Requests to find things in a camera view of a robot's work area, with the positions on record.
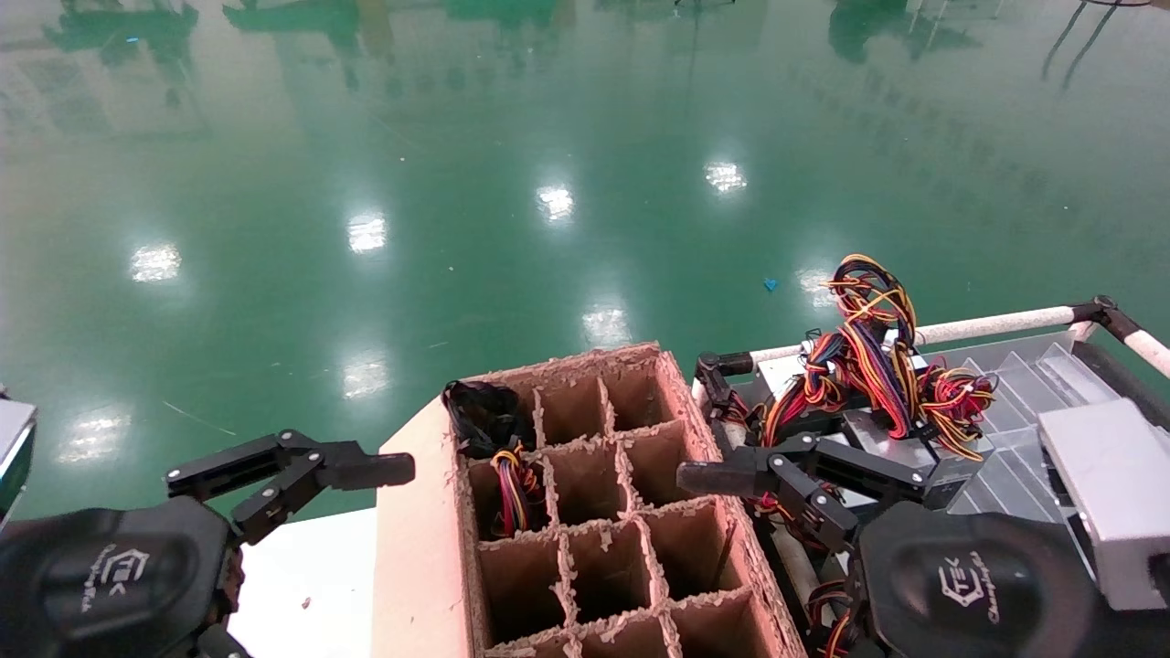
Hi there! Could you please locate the white-topped power supply unit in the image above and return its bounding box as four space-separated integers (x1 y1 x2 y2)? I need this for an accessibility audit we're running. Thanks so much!
755 352 828 403

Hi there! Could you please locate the beige frame pipe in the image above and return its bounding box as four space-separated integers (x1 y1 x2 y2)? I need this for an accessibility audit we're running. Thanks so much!
770 525 822 606

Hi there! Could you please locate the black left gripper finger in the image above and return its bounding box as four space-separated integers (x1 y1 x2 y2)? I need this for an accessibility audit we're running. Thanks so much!
165 430 417 547

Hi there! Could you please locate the brown cardboard divider box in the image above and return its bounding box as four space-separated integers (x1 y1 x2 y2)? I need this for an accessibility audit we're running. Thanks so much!
372 343 810 658

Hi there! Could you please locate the power supply with coloured wires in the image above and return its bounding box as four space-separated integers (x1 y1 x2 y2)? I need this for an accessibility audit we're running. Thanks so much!
489 441 549 540

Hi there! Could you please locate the black cable bundle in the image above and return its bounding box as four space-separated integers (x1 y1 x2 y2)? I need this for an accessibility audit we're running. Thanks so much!
442 379 536 460

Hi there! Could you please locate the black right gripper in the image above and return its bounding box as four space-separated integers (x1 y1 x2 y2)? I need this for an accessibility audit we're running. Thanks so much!
676 432 1112 658

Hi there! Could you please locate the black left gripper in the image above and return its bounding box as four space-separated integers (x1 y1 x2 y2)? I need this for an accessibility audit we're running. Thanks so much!
0 498 252 658

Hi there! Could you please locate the short white frame pipe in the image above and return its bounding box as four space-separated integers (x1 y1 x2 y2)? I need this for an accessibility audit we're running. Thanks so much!
1124 327 1170 377

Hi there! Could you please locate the long white frame pipe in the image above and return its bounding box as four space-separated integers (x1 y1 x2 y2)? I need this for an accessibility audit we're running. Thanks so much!
748 305 1098 365

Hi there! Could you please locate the tall multicoloured wire harness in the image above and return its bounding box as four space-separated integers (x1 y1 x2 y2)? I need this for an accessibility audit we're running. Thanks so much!
757 254 999 462

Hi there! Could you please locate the black pipe joint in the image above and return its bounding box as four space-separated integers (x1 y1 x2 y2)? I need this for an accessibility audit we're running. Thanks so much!
693 351 760 417
1071 294 1142 344

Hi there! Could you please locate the silver power supply unit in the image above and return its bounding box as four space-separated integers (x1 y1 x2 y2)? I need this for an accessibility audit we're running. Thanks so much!
919 430 993 485
839 407 942 472

